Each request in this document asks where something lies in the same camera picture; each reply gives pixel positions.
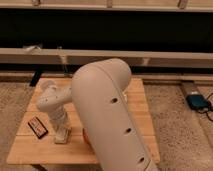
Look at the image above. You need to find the grey shelf rail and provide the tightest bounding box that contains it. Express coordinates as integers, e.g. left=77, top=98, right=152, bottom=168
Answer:
left=0, top=47, right=213, bottom=68

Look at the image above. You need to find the white plastic cup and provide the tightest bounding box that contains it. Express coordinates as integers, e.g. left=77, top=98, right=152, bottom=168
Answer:
left=41, top=80, right=57, bottom=91

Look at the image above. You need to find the blue device on floor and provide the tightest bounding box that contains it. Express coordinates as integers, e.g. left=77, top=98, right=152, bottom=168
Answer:
left=186, top=95, right=208, bottom=110

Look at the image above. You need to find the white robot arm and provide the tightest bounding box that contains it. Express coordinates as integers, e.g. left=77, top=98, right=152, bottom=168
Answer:
left=36, top=58, right=158, bottom=171

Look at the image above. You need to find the wooden table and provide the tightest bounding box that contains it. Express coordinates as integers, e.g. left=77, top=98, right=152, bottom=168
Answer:
left=7, top=78, right=160, bottom=165

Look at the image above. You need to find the black and red box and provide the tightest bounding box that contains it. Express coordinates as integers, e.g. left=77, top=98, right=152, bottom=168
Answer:
left=28, top=117, right=48, bottom=139

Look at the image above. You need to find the orange ceramic bowl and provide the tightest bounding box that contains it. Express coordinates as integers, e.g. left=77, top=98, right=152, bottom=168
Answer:
left=82, top=129, right=90, bottom=144

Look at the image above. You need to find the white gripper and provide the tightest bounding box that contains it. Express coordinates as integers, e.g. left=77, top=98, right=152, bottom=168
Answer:
left=49, top=108, right=69, bottom=132

